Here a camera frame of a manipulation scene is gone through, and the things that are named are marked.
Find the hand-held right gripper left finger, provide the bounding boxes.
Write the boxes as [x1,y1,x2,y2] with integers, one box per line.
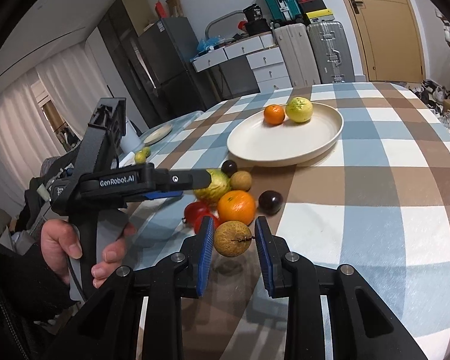
[47,216,215,360]

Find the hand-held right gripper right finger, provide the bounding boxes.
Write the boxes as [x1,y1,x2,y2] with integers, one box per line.
[254,216,429,360]

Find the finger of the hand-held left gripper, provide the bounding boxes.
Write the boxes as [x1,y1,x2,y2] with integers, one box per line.
[152,168,214,196]
[142,190,184,200]

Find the large brown longan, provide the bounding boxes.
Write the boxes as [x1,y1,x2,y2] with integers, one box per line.
[214,220,254,257]

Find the red tomato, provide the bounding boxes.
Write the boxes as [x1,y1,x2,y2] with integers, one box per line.
[184,202,211,229]
[193,212,222,235]

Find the green guava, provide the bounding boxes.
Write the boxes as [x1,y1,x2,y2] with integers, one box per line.
[193,169,232,202]

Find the large orange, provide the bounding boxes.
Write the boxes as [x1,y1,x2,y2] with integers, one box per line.
[217,190,257,226]

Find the small brown longan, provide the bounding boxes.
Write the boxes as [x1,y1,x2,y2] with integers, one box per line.
[230,170,253,192]

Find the large cream plate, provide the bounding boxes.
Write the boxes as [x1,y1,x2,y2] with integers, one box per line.
[226,102,344,167]

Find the person's left forearm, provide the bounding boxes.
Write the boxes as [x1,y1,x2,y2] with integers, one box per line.
[0,232,84,360]

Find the person's left hand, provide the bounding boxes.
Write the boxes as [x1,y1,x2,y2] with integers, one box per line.
[40,218,136,290]

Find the small beige plate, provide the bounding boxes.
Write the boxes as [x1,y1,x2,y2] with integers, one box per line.
[142,124,172,144]

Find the green checked tablecloth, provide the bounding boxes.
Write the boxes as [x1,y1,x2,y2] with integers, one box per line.
[120,110,207,169]

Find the small orange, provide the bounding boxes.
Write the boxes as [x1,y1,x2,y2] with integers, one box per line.
[263,104,286,126]

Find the white curtains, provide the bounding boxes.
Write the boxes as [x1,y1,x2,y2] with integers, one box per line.
[0,26,113,211]

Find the grey refrigerator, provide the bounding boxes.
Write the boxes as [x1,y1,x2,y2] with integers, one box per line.
[135,17,207,121]

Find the dark tall cabinet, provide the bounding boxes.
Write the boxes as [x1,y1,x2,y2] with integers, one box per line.
[97,7,162,128]

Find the yellow guava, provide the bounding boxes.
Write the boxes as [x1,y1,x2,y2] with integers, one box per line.
[286,97,314,124]

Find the blue plastic bag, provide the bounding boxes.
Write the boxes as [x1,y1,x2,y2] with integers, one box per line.
[197,35,226,53]

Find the white desk with drawers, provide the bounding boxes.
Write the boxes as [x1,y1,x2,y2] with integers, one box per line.
[192,32,293,92]

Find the beige suitcase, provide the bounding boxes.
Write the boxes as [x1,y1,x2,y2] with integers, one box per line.
[273,22,321,88]

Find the black case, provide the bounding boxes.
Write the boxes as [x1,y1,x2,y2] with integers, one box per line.
[244,20,272,36]

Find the tan cardboard board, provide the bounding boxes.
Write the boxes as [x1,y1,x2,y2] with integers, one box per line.
[119,0,151,36]

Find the black printed bag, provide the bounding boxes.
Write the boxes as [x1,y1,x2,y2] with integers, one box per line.
[243,4,265,23]

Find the silver suitcase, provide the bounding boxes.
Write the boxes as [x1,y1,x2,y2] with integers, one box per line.
[306,20,357,84]

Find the yellow white shoebox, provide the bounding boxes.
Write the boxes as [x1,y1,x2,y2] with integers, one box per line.
[305,8,334,24]

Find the plain black shoebox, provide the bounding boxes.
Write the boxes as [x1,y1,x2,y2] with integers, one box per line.
[298,0,328,16]

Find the pile of worn sneakers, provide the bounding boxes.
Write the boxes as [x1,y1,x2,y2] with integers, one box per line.
[409,79,450,147]

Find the wooden door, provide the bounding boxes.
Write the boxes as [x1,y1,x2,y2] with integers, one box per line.
[328,0,424,83]

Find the grey arched frame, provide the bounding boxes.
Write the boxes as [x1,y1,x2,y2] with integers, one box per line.
[204,11,246,40]

